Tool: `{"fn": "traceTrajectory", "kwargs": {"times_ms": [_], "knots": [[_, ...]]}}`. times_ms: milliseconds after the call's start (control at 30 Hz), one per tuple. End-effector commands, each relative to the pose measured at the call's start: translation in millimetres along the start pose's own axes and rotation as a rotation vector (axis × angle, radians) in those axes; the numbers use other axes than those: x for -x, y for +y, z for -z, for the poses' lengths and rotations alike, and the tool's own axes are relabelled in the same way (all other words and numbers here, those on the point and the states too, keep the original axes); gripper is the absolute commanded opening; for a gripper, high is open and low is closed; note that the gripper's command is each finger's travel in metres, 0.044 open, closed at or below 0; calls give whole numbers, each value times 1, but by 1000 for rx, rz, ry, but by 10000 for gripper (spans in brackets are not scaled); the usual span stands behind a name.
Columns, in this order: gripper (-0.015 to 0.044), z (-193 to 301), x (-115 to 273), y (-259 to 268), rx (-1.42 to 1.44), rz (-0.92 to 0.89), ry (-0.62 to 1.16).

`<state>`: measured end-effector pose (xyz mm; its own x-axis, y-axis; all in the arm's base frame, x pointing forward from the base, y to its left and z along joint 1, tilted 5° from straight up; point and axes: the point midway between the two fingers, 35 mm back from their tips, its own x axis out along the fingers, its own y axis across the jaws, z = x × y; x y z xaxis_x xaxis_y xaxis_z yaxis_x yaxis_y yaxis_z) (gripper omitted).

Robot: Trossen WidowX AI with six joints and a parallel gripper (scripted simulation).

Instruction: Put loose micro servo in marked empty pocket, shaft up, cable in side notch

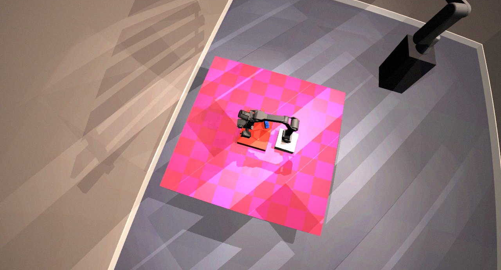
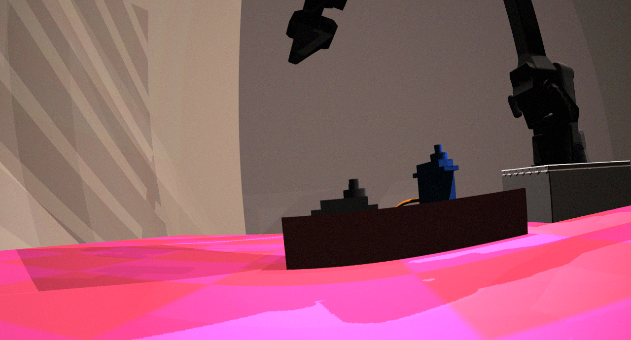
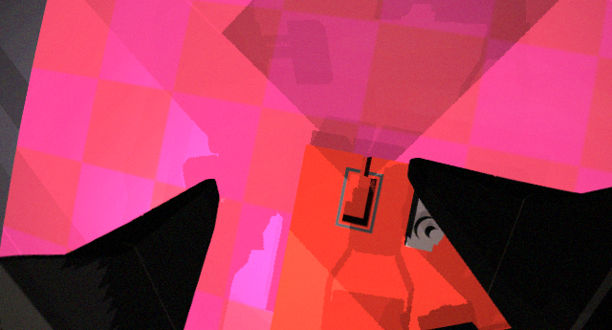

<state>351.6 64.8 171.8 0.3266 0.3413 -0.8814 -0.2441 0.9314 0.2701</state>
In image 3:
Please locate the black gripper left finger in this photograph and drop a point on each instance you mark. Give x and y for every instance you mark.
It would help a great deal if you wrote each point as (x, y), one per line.
(140, 276)

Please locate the blue micro servo with orange cable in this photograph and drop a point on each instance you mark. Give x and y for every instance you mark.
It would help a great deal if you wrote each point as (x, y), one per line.
(465, 326)

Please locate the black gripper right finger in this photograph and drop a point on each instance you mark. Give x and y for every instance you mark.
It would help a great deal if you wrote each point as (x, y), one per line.
(543, 255)

